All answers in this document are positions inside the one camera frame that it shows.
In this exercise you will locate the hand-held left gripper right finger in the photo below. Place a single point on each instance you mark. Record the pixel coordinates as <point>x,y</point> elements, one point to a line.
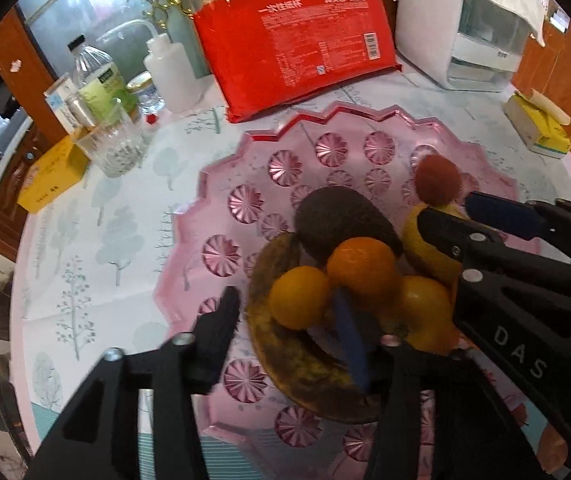
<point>350,335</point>

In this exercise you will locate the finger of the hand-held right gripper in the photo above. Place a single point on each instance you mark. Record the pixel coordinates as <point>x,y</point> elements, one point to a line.
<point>445,230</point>
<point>505,215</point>

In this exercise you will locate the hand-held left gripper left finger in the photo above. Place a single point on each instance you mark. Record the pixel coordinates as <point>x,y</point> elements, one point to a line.
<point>218,330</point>

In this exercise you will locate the yellow lemon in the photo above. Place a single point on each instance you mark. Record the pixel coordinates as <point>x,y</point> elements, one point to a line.
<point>430,265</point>

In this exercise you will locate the brown overripe banana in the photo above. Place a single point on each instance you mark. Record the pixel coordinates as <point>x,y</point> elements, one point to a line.
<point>290,355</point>

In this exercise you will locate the small orange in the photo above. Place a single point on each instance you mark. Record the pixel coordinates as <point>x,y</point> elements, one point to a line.
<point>363,267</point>
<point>298,297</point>
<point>428,310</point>

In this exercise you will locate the pink glass fruit plate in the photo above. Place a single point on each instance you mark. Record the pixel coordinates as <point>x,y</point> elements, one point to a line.
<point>265,170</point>

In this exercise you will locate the red lychee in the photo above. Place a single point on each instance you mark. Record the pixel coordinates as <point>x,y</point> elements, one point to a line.
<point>438,180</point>

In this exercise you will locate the yellow tissue box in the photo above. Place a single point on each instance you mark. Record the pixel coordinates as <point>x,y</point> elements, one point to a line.
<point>538,127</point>

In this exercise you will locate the dark avocado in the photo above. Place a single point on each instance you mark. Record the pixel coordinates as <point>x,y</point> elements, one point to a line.
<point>340,215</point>

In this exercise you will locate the orange red fruit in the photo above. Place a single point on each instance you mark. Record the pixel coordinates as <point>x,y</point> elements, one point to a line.
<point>553,447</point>

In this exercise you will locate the wooden cabinet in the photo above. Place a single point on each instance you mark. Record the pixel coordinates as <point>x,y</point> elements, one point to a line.
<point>565,60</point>

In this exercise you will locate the white countertop appliance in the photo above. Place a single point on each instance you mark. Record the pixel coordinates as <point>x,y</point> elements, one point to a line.
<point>425,25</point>

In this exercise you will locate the clear drinking glass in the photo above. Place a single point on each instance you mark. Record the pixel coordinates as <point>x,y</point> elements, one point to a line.
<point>112,147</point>

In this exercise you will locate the yellow cardboard box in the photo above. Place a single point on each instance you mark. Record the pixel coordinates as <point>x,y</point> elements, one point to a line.
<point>50,180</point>

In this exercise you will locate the red paper cup package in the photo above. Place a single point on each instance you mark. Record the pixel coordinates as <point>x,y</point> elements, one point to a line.
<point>290,45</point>

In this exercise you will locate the glass jar with gold lid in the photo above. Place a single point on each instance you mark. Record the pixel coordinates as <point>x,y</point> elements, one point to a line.
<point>145,92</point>

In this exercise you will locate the small metal can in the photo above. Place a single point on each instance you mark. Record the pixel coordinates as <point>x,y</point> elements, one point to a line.
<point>80,112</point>

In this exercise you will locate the white squeeze bottle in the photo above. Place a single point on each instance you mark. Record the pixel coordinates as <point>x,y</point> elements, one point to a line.
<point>175,75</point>

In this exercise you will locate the green label plastic bottle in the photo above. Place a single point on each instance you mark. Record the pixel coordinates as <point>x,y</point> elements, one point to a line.
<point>105,85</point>

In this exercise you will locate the white carton box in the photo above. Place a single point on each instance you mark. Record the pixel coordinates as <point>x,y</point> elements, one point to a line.
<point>60,102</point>

